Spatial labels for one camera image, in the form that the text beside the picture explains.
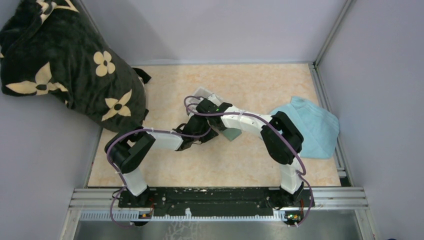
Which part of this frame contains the translucent white plastic bin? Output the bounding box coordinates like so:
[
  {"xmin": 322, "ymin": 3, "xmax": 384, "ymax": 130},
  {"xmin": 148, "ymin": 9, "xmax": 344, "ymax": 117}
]
[{"xmin": 192, "ymin": 87, "xmax": 215, "ymax": 99}]

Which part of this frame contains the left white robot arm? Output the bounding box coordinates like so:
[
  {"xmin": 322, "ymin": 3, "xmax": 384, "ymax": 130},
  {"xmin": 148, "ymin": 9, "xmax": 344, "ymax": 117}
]
[{"xmin": 104, "ymin": 115, "xmax": 219, "ymax": 207}]

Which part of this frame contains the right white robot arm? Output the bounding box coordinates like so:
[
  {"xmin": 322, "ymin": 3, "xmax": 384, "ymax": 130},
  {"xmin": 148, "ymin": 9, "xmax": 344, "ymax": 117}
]
[{"xmin": 192, "ymin": 98, "xmax": 306, "ymax": 206}]

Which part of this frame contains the light blue towel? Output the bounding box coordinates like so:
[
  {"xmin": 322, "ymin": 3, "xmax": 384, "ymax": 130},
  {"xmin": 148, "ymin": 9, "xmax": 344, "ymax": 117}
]
[{"xmin": 270, "ymin": 96, "xmax": 340, "ymax": 159}]

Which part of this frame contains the black floral blanket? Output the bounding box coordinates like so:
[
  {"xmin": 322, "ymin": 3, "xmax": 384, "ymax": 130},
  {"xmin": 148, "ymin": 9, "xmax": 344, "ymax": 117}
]
[{"xmin": 0, "ymin": 0, "xmax": 150, "ymax": 132}]

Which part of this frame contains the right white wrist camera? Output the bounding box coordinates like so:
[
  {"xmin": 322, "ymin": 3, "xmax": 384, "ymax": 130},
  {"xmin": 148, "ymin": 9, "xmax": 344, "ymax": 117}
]
[{"xmin": 207, "ymin": 93, "xmax": 224, "ymax": 106}]

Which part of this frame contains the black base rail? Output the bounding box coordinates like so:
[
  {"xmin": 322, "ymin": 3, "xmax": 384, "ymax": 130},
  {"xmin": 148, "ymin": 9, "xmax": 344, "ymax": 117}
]
[{"xmin": 117, "ymin": 186, "xmax": 315, "ymax": 217}]

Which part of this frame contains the aluminium frame rail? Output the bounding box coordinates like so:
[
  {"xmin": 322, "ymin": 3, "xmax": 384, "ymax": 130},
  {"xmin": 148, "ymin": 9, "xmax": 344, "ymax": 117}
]
[{"xmin": 69, "ymin": 187, "xmax": 369, "ymax": 222}]

